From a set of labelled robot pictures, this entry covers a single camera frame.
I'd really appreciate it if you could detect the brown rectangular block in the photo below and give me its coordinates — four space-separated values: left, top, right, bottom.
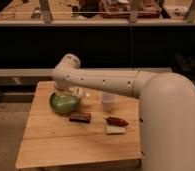
69 112 91 123

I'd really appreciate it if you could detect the green ceramic bowl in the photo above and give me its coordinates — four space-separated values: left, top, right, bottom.
49 93 80 114

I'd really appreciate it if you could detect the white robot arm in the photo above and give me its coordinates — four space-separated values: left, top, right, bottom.
52 54 195 171

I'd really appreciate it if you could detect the wooden table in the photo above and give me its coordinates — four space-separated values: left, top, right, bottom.
16 81 140 169

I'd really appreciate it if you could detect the white napkin piece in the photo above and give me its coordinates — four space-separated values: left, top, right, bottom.
106 125 126 135

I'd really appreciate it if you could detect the clear plastic cup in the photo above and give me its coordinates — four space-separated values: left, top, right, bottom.
101 92 116 112

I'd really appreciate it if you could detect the wooden background shelf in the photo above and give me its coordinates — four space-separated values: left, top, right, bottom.
0 0 195 27

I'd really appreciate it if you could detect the white carton bottle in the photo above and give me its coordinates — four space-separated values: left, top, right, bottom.
75 88 90 98

